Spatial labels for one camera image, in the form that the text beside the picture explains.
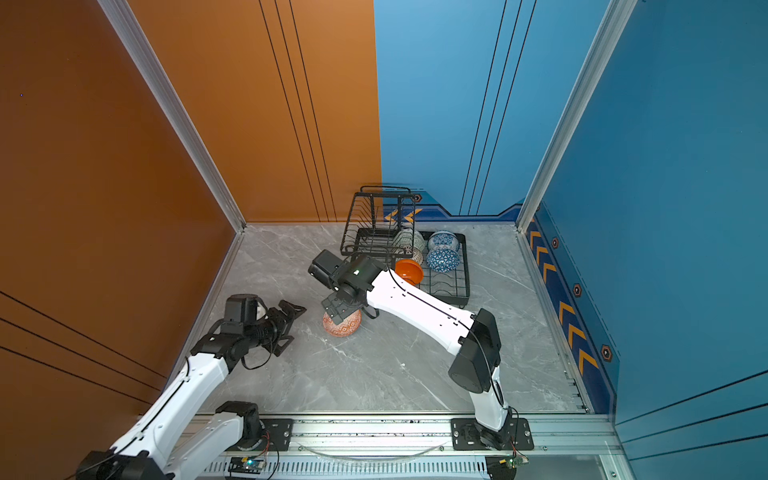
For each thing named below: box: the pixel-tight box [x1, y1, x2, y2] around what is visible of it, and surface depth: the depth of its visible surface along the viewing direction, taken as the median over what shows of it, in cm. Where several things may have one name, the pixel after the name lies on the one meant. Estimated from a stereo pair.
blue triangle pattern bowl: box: [426, 248, 461, 273], surface depth 107 cm
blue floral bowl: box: [428, 230, 460, 252], surface depth 111 cm
